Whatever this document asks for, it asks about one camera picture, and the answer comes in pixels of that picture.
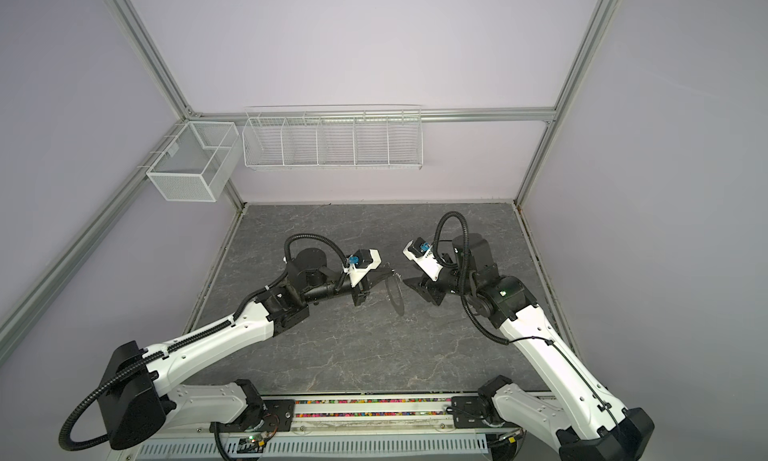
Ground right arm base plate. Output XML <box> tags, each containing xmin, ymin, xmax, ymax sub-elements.
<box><xmin>445</xmin><ymin>395</ymin><xmax>519</xmax><ymax>429</ymax></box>

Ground aluminium frame profiles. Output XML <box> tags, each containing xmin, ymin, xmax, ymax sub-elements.
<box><xmin>1</xmin><ymin>0</ymin><xmax>621</xmax><ymax>361</ymax></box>

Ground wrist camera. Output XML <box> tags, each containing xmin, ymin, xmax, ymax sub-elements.
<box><xmin>344</xmin><ymin>248</ymin><xmax>381</xmax><ymax>287</ymax></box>
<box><xmin>403</xmin><ymin>237</ymin><xmax>443</xmax><ymax>282</ymax></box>

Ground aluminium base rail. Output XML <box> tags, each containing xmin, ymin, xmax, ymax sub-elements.
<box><xmin>116</xmin><ymin>390</ymin><xmax>625</xmax><ymax>441</ymax></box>

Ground long white wire basket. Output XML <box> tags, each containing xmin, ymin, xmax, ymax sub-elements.
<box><xmin>241</xmin><ymin>104</ymin><xmax>424</xmax><ymax>170</ymax></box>

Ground white mesh box basket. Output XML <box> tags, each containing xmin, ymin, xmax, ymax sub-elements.
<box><xmin>147</xmin><ymin>121</ymin><xmax>242</xmax><ymax>202</ymax></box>

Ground white slotted cable duct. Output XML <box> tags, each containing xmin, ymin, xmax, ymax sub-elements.
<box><xmin>136</xmin><ymin>433</ymin><xmax>490</xmax><ymax>460</ymax></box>

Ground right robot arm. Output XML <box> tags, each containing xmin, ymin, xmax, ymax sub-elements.
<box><xmin>403</xmin><ymin>211</ymin><xmax>655</xmax><ymax>460</ymax></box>

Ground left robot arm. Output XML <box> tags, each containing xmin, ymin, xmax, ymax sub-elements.
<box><xmin>58</xmin><ymin>233</ymin><xmax>394</xmax><ymax>452</ymax></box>

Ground metal ring disc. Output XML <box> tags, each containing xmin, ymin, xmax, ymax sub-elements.
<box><xmin>385</xmin><ymin>273</ymin><xmax>405</xmax><ymax>317</ymax></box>

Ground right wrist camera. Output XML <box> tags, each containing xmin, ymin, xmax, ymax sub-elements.
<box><xmin>403</xmin><ymin>237</ymin><xmax>443</xmax><ymax>282</ymax></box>

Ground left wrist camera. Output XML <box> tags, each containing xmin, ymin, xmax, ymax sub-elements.
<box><xmin>344</xmin><ymin>248</ymin><xmax>381</xmax><ymax>287</ymax></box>

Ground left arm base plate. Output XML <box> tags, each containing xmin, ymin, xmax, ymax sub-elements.
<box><xmin>219</xmin><ymin>398</ymin><xmax>296</xmax><ymax>434</ymax></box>

